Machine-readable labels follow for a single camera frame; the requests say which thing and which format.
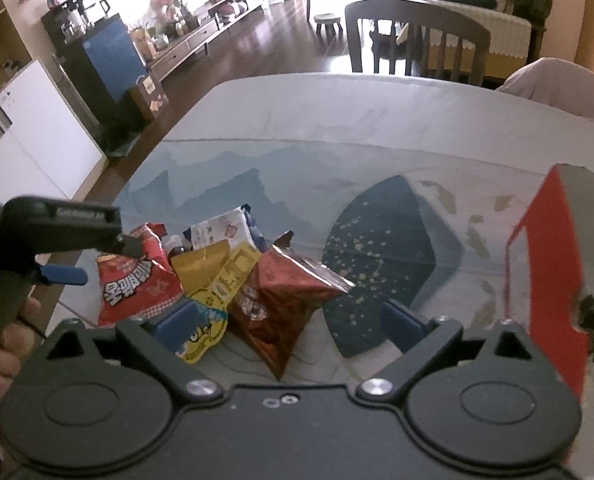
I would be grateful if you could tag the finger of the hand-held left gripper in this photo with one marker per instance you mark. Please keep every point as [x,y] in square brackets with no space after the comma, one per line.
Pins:
[62,222]
[62,275]

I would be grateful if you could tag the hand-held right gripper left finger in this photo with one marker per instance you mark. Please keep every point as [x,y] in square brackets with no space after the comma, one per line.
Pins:
[182,325]

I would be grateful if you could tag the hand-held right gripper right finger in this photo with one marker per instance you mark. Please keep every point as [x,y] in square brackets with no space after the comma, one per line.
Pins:
[402,327]

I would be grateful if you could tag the yellow cartoon snack packet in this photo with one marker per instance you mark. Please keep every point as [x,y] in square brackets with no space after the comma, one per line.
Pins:
[209,330]

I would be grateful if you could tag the large red snack bag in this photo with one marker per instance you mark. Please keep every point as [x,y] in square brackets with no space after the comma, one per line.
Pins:
[137,285]

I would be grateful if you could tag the dark red chip bag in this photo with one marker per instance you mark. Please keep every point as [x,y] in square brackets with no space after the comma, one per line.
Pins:
[277,310]

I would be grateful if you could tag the white printed snack packet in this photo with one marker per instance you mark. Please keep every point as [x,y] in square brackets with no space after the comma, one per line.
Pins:
[219,227]

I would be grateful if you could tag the red cardboard box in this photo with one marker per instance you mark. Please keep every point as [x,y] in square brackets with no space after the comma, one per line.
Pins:
[542,270]

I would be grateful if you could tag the person's left hand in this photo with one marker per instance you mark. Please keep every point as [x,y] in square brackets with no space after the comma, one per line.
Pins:
[12,350]

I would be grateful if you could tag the white cabinet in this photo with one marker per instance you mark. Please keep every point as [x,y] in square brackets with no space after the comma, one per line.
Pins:
[32,130]

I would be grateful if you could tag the brown cardboard box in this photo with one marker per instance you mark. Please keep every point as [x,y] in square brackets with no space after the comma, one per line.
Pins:
[149,97]

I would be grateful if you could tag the black cabinet with blue panel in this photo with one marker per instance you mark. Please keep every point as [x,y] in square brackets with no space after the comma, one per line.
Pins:
[109,55]

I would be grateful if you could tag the black coffee machine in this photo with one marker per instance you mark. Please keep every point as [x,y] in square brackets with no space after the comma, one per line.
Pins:
[74,15]

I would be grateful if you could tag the long wooden TV cabinet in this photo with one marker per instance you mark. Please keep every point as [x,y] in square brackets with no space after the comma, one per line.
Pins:
[197,42]

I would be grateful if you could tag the pink chair cushion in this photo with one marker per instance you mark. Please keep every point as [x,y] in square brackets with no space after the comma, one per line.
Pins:
[562,90]

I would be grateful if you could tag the sofa with cream cover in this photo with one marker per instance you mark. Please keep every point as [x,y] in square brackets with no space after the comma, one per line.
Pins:
[497,35]

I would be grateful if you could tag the dark wooden dining chair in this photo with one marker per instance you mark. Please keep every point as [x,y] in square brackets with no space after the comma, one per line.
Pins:
[417,15]

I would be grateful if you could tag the small round stool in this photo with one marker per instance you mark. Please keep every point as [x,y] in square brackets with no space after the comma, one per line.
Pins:
[327,20]

